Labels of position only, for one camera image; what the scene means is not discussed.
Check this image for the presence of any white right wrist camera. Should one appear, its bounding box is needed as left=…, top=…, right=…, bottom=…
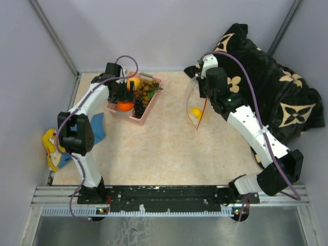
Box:
left=196, top=54, right=218, bottom=79

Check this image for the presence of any blue cloth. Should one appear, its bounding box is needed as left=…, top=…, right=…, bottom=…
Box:
left=57, top=113, right=106, bottom=169

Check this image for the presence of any pink plastic basket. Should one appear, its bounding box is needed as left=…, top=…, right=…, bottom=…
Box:
left=107, top=72, right=163, bottom=126

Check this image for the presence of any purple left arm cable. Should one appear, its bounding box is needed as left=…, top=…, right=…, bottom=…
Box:
left=55, top=55, right=139, bottom=222

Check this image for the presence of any red orange tangerine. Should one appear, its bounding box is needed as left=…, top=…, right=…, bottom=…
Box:
left=117, top=101, right=135, bottom=112

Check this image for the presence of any black floral pillow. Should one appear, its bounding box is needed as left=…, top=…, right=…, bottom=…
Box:
left=183, top=23, right=325, bottom=165

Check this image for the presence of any dark grape bunch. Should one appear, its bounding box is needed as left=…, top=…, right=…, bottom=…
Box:
left=133, top=98, right=146, bottom=119

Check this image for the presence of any aluminium frame rail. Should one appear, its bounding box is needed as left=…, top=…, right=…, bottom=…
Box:
left=32, top=185, right=310, bottom=206

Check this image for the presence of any white slotted cable duct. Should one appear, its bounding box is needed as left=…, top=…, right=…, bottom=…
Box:
left=42, top=205, right=241, bottom=218

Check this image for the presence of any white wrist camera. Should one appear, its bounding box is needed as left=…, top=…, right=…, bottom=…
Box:
left=196, top=54, right=218, bottom=79
left=120, top=68, right=127, bottom=83

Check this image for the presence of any brown longan bunch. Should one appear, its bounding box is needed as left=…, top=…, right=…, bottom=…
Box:
left=135, top=79, right=160, bottom=107

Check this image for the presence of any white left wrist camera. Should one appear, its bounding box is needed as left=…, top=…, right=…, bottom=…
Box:
left=120, top=68, right=127, bottom=83

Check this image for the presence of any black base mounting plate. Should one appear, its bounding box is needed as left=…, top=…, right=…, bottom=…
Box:
left=77, top=186, right=246, bottom=212

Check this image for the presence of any orange peach fruit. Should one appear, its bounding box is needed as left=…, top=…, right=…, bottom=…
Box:
left=127, top=76, right=140, bottom=91

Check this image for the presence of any yellow lemon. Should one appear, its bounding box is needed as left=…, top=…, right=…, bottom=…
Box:
left=187, top=107, right=202, bottom=124

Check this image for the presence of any clear zip top bag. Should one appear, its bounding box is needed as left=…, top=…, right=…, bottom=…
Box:
left=185, top=78, right=211, bottom=131

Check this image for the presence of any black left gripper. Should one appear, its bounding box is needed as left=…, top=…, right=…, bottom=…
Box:
left=109, top=80, right=135, bottom=105

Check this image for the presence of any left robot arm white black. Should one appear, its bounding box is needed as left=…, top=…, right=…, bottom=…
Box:
left=55, top=63, right=134, bottom=204

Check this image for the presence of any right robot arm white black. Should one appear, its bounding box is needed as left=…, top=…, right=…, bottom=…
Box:
left=198, top=67, right=303, bottom=203

